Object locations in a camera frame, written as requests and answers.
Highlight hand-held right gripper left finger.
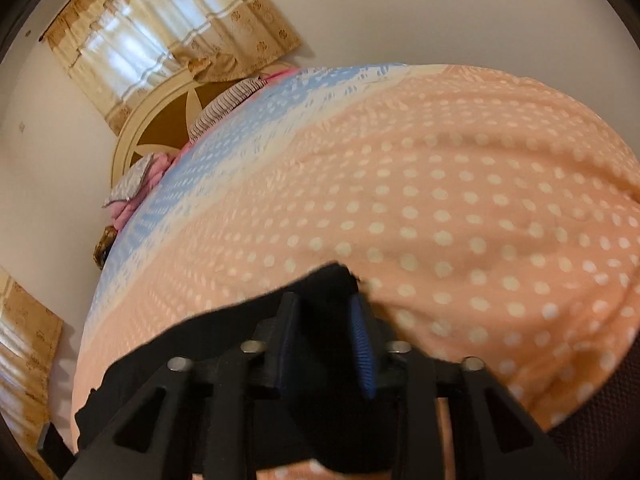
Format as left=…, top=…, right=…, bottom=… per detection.
left=62, top=291, right=301, bottom=480

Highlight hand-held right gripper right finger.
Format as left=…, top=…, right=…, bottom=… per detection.
left=347, top=293, right=563, bottom=480

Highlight black pants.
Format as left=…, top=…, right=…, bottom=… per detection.
left=37, top=262, right=416, bottom=480

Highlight pink polka-dot bed blanket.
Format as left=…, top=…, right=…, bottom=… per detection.
left=71, top=63, right=640, bottom=480

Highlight brown patterned bag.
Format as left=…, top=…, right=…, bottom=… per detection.
left=92, top=226, right=118, bottom=270

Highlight grey patterned pillow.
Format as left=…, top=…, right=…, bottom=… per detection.
left=103, top=154, right=156, bottom=209

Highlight dark brown cloth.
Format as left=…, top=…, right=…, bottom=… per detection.
left=545, top=335, right=640, bottom=480

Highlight striped pillow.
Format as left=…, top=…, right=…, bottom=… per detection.
left=189, top=76, right=271, bottom=141

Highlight cream and brown headboard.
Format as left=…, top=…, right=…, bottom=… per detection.
left=111, top=62, right=301, bottom=181

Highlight beige patterned curtain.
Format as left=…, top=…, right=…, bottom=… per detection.
left=42, top=0, right=303, bottom=136
left=0, top=270, right=65, bottom=480

